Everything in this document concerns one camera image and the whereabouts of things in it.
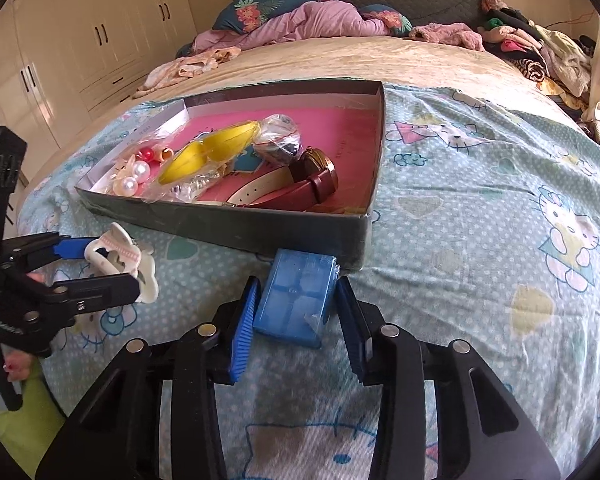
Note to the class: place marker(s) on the white hair claw clip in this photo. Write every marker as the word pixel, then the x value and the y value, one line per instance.
pixel 125 260

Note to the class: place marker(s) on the small blue plastic box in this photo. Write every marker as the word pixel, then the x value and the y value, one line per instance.
pixel 297 295

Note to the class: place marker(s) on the lilac garment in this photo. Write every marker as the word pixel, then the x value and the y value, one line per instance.
pixel 320 22

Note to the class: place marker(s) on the clear bag with dark trinket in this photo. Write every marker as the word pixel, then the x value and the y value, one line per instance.
pixel 277 140

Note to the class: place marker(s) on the pile of mixed clothes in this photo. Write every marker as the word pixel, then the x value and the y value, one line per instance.
pixel 540 55

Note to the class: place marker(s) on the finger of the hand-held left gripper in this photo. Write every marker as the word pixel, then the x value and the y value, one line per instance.
pixel 72 249
pixel 105 290

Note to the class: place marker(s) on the floral pillow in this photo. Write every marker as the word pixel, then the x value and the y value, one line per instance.
pixel 260 10

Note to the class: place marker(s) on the cartoon cat printed blanket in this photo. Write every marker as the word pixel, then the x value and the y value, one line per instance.
pixel 480 260

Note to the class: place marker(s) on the person's left hand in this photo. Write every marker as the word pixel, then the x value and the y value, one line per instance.
pixel 16 367

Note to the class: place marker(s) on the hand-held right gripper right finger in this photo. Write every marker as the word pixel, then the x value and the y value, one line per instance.
pixel 350 325

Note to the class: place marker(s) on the cream wardrobe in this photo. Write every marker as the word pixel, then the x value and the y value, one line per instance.
pixel 90 35

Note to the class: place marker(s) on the grey cardboard box tray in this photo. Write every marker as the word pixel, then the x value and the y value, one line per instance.
pixel 280 232

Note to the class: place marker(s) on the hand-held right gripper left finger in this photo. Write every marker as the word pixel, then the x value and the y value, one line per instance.
pixel 245 320

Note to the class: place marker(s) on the bagged yellow hair clips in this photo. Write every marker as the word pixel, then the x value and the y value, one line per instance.
pixel 205 152

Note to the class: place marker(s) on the peach frilled garment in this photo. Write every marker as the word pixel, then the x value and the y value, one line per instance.
pixel 190 67

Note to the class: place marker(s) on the pink fuzzy garment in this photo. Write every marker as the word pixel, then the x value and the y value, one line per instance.
pixel 450 35

